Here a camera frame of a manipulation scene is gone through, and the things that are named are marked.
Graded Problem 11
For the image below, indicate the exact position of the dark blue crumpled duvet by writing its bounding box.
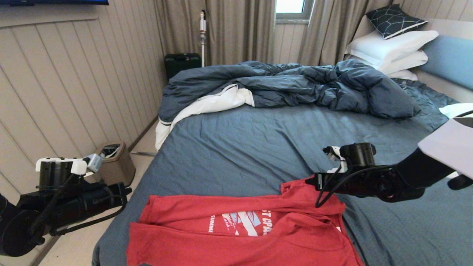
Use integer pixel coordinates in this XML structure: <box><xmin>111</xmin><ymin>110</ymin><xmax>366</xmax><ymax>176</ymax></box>
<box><xmin>158</xmin><ymin>60</ymin><xmax>421</xmax><ymax>123</ymax></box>

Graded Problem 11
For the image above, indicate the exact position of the window with grey frame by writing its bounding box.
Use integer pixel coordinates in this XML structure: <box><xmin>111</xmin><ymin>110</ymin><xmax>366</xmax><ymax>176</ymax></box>
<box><xmin>275</xmin><ymin>0</ymin><xmax>314</xmax><ymax>25</ymax></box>

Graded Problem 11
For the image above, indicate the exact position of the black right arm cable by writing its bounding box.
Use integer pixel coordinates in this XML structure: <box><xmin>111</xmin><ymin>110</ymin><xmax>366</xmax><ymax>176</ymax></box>
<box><xmin>315</xmin><ymin>110</ymin><xmax>473</xmax><ymax>208</ymax></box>

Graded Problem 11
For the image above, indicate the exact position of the bed with blue sheet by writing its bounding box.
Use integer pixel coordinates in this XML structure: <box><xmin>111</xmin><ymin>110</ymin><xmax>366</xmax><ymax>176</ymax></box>
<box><xmin>92</xmin><ymin>79</ymin><xmax>473</xmax><ymax>266</ymax></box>

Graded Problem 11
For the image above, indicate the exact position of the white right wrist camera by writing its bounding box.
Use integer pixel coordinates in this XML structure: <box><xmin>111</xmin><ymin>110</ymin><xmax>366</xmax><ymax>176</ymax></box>
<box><xmin>322</xmin><ymin>146</ymin><xmax>348</xmax><ymax>174</ymax></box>

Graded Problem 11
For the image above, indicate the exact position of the black suitcase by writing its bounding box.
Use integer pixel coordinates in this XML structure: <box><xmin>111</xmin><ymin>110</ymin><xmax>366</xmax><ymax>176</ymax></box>
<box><xmin>164</xmin><ymin>54</ymin><xmax>202</xmax><ymax>82</ymax></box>

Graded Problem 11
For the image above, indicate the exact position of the white stick vacuum cleaner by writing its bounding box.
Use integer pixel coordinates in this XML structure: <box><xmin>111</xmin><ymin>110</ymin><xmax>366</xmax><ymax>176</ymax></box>
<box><xmin>200</xmin><ymin>11</ymin><xmax>207</xmax><ymax>68</ymax></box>

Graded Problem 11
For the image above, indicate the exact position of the wall-mounted television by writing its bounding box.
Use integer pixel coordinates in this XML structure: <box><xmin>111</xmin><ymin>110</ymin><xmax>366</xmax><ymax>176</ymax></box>
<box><xmin>0</xmin><ymin>0</ymin><xmax>109</xmax><ymax>6</ymax></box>

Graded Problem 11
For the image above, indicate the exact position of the blue headboard cushion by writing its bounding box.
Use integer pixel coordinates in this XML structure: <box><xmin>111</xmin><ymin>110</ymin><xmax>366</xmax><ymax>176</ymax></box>
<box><xmin>418</xmin><ymin>35</ymin><xmax>473</xmax><ymax>91</ymax></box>

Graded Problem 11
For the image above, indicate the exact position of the large white pillow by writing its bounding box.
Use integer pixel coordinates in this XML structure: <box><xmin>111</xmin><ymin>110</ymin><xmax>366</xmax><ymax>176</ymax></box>
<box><xmin>345</xmin><ymin>31</ymin><xmax>439</xmax><ymax>68</ymax></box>

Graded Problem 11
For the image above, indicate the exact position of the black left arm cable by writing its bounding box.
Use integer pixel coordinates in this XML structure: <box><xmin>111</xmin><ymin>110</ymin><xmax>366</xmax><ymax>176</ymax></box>
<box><xmin>50</xmin><ymin>201</ymin><xmax>127</xmax><ymax>237</ymax></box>

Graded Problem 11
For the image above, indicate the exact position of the black plastic bin liner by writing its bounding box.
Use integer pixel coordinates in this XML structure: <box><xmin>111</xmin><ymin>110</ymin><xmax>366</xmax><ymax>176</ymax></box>
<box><xmin>101</xmin><ymin>145</ymin><xmax>121</xmax><ymax>158</ymax></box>

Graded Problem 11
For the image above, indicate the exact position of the red printed t-shirt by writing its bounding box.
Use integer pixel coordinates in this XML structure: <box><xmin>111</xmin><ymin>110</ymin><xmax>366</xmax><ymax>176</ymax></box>
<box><xmin>126</xmin><ymin>177</ymin><xmax>365</xmax><ymax>266</ymax></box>

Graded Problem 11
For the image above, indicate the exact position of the white blanket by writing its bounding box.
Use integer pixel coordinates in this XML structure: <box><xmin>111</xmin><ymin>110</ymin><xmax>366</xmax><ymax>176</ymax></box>
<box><xmin>155</xmin><ymin>85</ymin><xmax>255</xmax><ymax>151</ymax></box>

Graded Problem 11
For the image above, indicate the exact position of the taupe trash bin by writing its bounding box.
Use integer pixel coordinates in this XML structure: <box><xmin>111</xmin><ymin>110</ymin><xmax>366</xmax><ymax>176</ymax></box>
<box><xmin>92</xmin><ymin>142</ymin><xmax>136</xmax><ymax>187</ymax></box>

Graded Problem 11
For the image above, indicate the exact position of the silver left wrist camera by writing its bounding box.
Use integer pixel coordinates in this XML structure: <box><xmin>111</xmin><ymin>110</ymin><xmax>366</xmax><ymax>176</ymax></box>
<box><xmin>85</xmin><ymin>153</ymin><xmax>105</xmax><ymax>173</ymax></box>

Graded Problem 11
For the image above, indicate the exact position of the dark geometric patterned cushion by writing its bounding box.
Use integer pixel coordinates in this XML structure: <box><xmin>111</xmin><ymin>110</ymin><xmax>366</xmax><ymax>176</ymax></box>
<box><xmin>365</xmin><ymin>5</ymin><xmax>428</xmax><ymax>40</ymax></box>

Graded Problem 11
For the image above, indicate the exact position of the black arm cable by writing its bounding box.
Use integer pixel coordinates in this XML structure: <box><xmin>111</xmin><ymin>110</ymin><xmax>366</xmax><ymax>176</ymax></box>
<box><xmin>315</xmin><ymin>110</ymin><xmax>473</xmax><ymax>208</ymax></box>
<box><xmin>50</xmin><ymin>201</ymin><xmax>127</xmax><ymax>237</ymax></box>

